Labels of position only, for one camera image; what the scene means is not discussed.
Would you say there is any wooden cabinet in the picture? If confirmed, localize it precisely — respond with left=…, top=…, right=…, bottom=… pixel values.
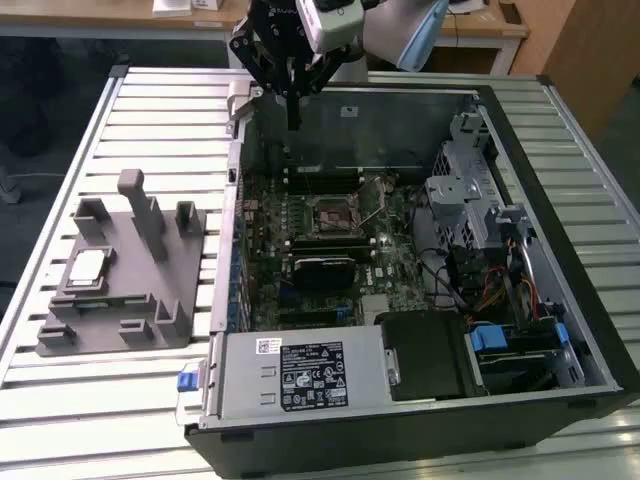
left=509, top=0, right=640, bottom=136

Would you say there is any black plastic shroud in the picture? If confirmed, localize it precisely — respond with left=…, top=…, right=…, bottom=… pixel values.
left=373, top=309, right=484, bottom=403

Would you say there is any metal drive cage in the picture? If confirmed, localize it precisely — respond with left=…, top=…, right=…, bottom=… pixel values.
left=423, top=112, right=506, bottom=251

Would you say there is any black PC case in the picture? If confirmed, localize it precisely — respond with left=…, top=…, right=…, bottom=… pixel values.
left=183, top=74, right=632, bottom=479

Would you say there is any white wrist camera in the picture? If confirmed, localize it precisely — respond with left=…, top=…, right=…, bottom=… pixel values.
left=294, top=0, right=365, bottom=55

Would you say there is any silver CPU green edge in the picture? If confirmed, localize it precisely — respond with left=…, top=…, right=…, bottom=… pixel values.
left=66, top=248, right=110, bottom=286

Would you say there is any black graphics card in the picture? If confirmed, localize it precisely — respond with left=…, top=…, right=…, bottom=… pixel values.
left=291, top=256, right=357, bottom=292

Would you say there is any metal socket cover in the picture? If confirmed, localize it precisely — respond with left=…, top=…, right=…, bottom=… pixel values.
left=356, top=177, right=390, bottom=230

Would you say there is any silver power supply unit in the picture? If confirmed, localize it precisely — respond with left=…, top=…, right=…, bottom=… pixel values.
left=199, top=329, right=401, bottom=431

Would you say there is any blue disk carrier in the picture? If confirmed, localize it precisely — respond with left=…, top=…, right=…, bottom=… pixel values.
left=471, top=324, right=507, bottom=355

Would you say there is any silver chipset heatsink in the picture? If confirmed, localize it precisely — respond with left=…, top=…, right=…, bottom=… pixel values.
left=360, top=294, right=391, bottom=324

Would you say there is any dark office chair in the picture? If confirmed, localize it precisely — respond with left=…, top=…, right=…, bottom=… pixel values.
left=0, top=37, right=69, bottom=204

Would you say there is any grey plastic parts rack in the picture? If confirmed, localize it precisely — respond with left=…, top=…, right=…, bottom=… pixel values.
left=35, top=168, right=209, bottom=357

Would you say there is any blue case latch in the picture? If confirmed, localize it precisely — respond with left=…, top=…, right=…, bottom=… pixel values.
left=178, top=367, right=202, bottom=394

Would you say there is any orange yellow wire bundle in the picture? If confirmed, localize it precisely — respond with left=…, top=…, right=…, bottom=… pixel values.
left=467, top=282, right=509, bottom=314

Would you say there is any black expansion slot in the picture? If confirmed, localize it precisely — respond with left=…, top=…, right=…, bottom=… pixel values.
left=278, top=310, right=342, bottom=325

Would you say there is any green motherboard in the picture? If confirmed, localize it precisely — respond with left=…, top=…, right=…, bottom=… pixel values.
left=238, top=172, right=466, bottom=334

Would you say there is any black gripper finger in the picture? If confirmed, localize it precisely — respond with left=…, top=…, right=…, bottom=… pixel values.
left=228, top=17, right=296, bottom=131
left=294, top=43, right=352, bottom=131

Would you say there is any green RAM stick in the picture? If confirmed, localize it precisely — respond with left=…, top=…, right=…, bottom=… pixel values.
left=74, top=298, right=149, bottom=307

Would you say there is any wooden desk white frame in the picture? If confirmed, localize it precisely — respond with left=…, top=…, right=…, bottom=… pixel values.
left=0, top=0, right=531, bottom=76

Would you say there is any CPU socket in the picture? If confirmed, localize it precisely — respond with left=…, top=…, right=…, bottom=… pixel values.
left=310, top=195, right=362, bottom=235

